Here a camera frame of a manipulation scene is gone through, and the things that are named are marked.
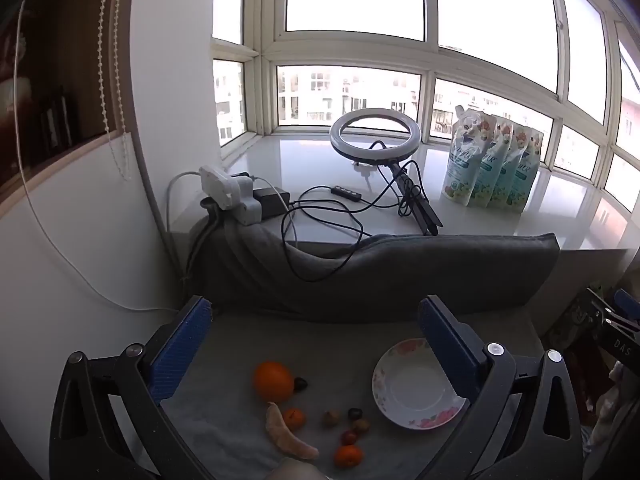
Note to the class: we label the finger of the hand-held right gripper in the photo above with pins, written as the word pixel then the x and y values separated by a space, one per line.
pixel 600 305
pixel 629 305

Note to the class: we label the red cherry tomato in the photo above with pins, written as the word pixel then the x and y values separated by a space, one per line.
pixel 349 438

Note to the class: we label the floral white plate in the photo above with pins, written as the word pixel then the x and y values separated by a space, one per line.
pixel 410 390

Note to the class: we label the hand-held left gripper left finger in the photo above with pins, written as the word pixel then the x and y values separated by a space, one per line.
pixel 180 347

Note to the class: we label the floral detergent pouch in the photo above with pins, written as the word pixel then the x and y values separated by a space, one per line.
pixel 462 165
pixel 532 180
pixel 492 180
pixel 515 185

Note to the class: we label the pomelo segment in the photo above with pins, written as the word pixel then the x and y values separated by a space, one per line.
pixel 285 437

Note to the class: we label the large orange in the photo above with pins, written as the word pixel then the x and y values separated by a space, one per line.
pixel 273 381

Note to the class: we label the wooden bookshelf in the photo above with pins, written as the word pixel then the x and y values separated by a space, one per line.
pixel 60 35

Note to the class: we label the person's right hand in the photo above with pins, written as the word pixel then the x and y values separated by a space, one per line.
pixel 610 405

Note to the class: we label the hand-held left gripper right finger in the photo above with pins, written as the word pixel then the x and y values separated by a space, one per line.
pixel 450 355

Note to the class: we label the black power adapter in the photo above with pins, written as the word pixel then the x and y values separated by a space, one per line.
pixel 272 200

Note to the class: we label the small mandarin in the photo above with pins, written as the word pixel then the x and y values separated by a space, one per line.
pixel 294 418
pixel 348 456

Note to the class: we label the white window frame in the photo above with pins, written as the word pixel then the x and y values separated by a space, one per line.
pixel 350 52

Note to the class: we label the white power strip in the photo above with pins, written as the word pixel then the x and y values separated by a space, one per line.
pixel 232 195

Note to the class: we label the grey pillow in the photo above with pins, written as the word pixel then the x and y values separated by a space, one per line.
pixel 400 270

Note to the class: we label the brown longan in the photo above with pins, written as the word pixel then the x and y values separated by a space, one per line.
pixel 361 426
pixel 330 418

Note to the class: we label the grey blanket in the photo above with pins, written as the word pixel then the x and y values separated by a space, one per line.
pixel 325 350

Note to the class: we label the dark grape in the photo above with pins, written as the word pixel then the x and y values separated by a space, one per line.
pixel 355 413
pixel 300 384

